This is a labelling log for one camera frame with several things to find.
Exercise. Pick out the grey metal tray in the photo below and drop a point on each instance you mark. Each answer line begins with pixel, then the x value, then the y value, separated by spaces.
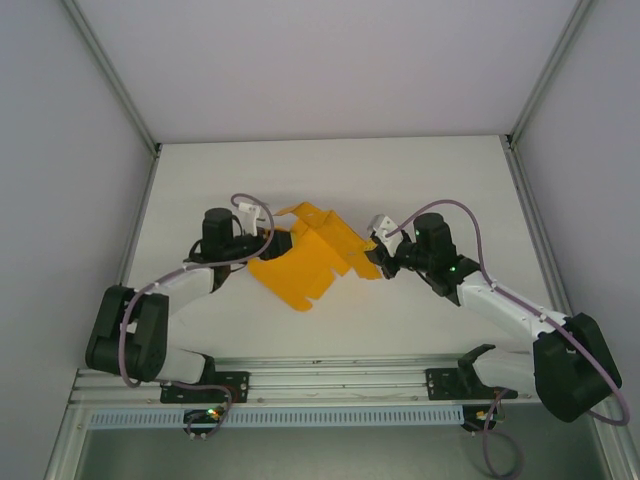
pixel 325 455

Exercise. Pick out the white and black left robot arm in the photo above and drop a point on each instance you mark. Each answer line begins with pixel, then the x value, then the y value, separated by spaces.
pixel 185 282

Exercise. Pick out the black connector board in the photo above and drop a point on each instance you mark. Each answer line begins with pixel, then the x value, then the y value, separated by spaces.
pixel 202 415
pixel 477 417

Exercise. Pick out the yellow cardboard box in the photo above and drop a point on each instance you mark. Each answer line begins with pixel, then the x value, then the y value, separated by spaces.
pixel 300 270

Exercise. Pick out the aluminium table side rail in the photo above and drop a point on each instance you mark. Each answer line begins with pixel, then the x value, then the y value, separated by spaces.
pixel 138 220
pixel 536 225

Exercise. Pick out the aluminium frame post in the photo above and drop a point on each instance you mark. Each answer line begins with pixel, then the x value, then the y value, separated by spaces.
pixel 119 85
pixel 549 75

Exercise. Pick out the aluminium frame leg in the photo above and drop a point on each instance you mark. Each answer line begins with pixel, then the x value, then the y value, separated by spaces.
pixel 62 450
pixel 620 460

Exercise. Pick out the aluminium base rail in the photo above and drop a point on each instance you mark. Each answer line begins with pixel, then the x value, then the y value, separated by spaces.
pixel 325 380

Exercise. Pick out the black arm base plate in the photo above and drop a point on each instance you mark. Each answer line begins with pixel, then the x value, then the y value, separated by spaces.
pixel 235 387
pixel 442 382

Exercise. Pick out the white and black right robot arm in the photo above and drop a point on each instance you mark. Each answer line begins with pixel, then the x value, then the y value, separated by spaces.
pixel 500 305

